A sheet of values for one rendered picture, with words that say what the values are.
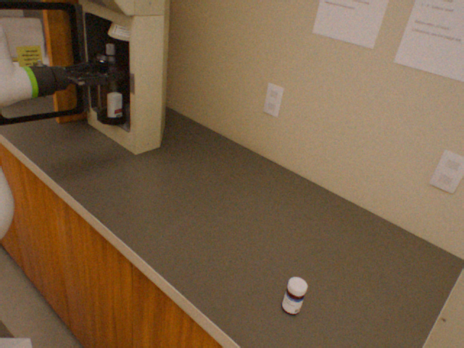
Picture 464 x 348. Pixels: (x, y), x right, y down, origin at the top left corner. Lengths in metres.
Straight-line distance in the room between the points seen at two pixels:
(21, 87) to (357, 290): 1.06
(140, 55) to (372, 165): 0.83
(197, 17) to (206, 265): 1.05
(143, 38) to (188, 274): 0.74
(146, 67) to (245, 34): 0.41
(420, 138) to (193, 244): 0.72
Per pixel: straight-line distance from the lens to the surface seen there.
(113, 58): 1.36
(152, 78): 1.33
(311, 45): 1.33
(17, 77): 1.25
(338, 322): 0.94
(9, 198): 0.56
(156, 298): 1.08
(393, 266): 1.15
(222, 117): 1.63
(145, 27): 1.28
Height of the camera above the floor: 1.62
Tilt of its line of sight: 31 degrees down
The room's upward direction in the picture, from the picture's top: 9 degrees clockwise
